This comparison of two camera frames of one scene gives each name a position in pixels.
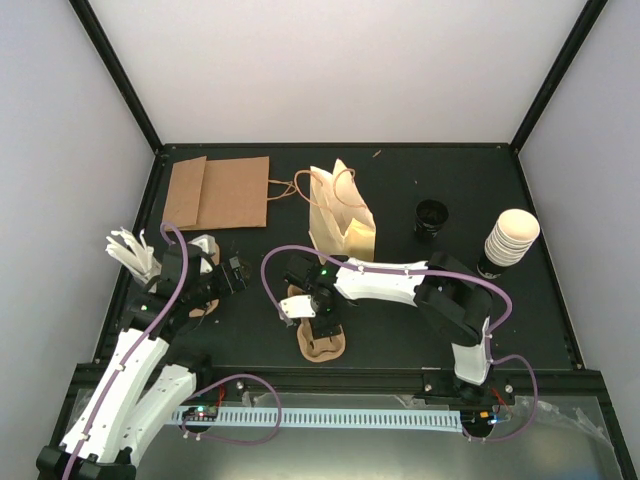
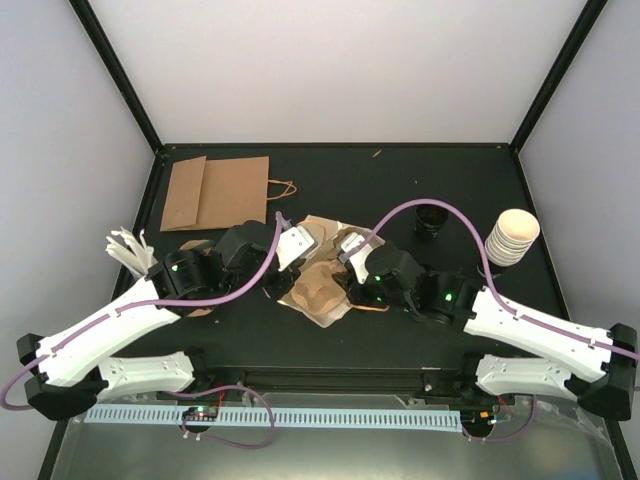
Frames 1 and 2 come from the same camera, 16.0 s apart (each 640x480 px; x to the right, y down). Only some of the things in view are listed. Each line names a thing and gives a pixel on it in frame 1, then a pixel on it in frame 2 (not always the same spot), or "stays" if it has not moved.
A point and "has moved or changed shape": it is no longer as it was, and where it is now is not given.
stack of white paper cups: x=512 y=236 stays
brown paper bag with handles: x=236 y=191 stays
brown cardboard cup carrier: x=325 y=348 has moved or changed shape
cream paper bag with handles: x=342 y=224 has moved or changed shape
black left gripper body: x=224 y=287 to x=277 y=290
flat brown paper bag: x=185 y=193 stays
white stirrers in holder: x=136 y=256 stays
